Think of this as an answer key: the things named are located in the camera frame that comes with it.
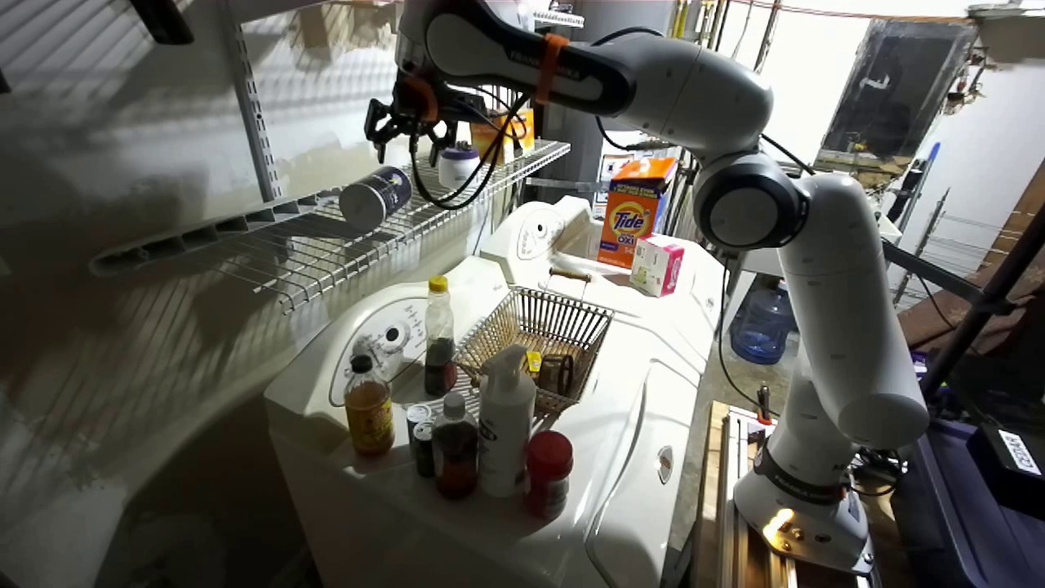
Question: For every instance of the white plastic bottle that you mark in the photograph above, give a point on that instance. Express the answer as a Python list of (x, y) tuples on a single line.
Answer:
[(508, 428)]

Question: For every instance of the amber bottle yellow label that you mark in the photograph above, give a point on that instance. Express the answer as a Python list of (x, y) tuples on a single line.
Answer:
[(371, 414)]

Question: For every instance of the blue water jug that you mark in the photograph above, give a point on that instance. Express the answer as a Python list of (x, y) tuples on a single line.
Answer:
[(763, 324)]

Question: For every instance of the red canister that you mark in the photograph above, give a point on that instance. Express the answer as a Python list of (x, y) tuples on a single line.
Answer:
[(551, 476)]

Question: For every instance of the white orange carton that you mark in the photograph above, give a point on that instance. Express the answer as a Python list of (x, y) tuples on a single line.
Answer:
[(510, 129)]

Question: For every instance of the cream washing machine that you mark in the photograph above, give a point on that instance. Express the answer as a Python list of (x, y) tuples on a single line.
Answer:
[(608, 457)]

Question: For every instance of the orange detergent box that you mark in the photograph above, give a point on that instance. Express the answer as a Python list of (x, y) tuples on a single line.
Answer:
[(635, 217)]

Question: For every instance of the blue bin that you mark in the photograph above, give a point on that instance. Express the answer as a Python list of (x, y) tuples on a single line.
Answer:
[(967, 511)]

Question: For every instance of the dark blue salt container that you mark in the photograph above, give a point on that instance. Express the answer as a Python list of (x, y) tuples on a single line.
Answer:
[(378, 197)]

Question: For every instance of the clear bottle yellow cap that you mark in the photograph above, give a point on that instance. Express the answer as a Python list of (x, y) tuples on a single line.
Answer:
[(439, 349)]

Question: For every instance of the small dark jar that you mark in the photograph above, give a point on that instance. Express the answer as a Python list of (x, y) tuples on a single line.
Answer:
[(422, 442)]

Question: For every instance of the white slotted shelf rail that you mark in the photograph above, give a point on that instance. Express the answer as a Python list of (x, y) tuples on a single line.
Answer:
[(254, 100)]

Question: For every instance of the white jar purple lid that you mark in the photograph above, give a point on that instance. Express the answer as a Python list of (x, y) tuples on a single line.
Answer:
[(459, 165)]

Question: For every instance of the wooden pallet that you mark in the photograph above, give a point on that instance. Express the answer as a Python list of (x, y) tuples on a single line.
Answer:
[(722, 490)]

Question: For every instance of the small white pink box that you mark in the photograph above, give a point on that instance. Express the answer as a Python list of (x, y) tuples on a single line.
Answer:
[(658, 265)]

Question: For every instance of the dark bottle white cap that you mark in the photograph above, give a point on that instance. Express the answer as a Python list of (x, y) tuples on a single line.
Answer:
[(455, 457)]

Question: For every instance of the yellow tea bag packet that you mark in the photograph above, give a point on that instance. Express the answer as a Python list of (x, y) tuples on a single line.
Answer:
[(534, 359)]

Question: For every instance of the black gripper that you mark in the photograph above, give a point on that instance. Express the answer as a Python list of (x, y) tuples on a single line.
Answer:
[(428, 95)]

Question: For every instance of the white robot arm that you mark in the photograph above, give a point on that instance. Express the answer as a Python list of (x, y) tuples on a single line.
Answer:
[(836, 305)]

